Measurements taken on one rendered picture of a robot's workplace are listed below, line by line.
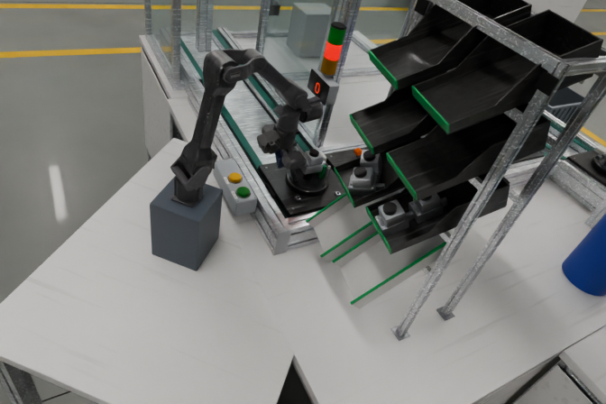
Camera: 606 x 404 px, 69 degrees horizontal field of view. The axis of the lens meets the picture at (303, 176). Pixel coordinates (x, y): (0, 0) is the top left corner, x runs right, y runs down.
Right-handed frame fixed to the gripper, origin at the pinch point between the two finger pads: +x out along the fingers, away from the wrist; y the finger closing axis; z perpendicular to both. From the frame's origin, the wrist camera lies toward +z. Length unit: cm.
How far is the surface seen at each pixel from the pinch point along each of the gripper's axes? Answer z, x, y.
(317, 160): -11.9, 1.1, 2.2
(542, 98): -15, -51, 53
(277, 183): -1.5, 11.9, -1.9
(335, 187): -19.5, 12.0, 4.9
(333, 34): -21.0, -30.1, -17.9
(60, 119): 56, 108, -199
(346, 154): -33.2, 12.0, -9.6
